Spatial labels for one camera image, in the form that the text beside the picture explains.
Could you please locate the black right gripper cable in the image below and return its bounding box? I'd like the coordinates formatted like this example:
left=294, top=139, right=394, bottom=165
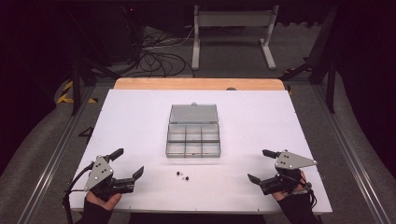
left=288, top=174, right=318, bottom=209

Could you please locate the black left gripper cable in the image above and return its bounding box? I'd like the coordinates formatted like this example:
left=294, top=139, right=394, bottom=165
left=61, top=161, right=95, bottom=224

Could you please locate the white metal stand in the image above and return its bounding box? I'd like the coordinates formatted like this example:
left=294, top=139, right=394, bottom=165
left=191, top=4, right=280, bottom=71

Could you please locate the tangle of black floor cables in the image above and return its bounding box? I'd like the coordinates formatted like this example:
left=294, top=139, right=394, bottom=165
left=124, top=26, right=196, bottom=78

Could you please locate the aluminium floor rail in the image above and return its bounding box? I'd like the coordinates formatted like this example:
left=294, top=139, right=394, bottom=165
left=312, top=83, right=392, bottom=224
left=16, top=84, right=97, bottom=224

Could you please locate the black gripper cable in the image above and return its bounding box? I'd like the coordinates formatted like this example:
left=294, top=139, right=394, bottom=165
left=288, top=174, right=318, bottom=209
left=61, top=161, right=95, bottom=224

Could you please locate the clear plastic compartment box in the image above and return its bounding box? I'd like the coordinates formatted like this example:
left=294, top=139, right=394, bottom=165
left=164, top=102, right=222, bottom=159

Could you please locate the person's left hand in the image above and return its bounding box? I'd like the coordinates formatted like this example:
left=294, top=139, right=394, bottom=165
left=85, top=190, right=122, bottom=212

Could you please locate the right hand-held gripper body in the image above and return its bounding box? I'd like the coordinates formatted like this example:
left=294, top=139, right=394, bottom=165
left=258, top=149, right=318, bottom=196

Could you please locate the person's right hand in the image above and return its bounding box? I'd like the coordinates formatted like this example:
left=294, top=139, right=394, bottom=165
left=272, top=170, right=309, bottom=202

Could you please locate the black equipment case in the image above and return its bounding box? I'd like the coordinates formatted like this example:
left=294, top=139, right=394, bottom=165
left=99, top=5, right=147, bottom=64

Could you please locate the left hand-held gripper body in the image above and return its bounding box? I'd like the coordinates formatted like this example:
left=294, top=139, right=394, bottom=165
left=83, top=155, right=136, bottom=202

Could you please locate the black metal stand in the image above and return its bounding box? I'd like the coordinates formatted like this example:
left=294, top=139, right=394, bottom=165
left=279, top=5, right=340, bottom=115

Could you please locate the black tripod stand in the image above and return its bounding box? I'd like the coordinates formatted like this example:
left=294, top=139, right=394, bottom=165
left=65, top=8, right=120, bottom=117

